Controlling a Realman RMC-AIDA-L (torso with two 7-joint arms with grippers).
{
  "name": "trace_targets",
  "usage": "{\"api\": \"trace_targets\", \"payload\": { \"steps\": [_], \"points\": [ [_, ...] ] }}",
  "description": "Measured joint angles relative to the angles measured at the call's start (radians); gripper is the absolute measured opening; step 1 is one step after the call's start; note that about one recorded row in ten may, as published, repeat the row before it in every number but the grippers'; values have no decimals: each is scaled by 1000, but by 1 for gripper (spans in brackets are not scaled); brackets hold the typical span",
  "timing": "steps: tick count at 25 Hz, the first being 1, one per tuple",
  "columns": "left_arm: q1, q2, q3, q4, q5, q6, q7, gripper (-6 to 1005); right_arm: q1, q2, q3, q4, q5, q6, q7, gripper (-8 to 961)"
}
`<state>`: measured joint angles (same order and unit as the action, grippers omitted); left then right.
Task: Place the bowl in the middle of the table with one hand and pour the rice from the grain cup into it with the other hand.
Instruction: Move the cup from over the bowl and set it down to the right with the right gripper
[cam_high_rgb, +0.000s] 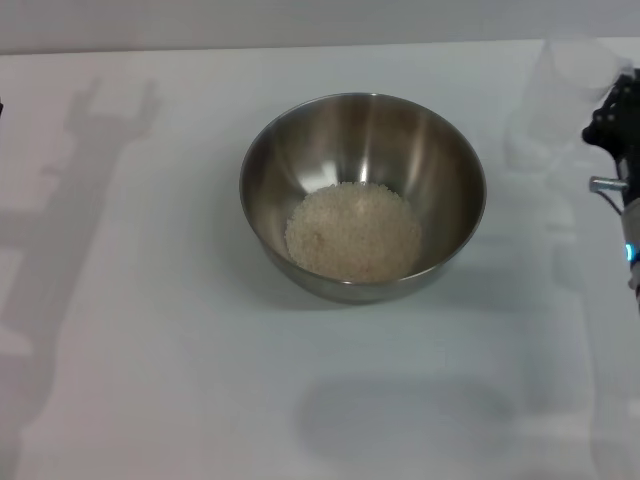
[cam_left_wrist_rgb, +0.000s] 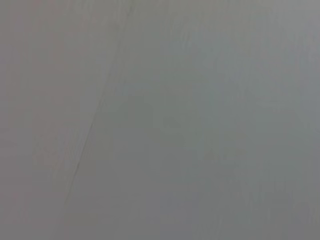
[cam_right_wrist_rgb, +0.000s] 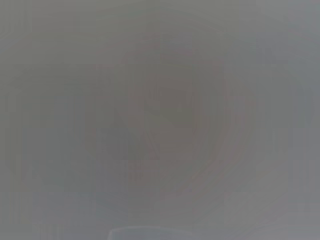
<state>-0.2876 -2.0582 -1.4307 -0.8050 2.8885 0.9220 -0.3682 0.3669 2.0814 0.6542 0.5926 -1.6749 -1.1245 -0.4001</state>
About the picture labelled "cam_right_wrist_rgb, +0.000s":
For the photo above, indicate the clear plastic measuring cup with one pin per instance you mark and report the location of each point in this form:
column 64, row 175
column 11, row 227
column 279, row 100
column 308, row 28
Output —
column 140, row 233

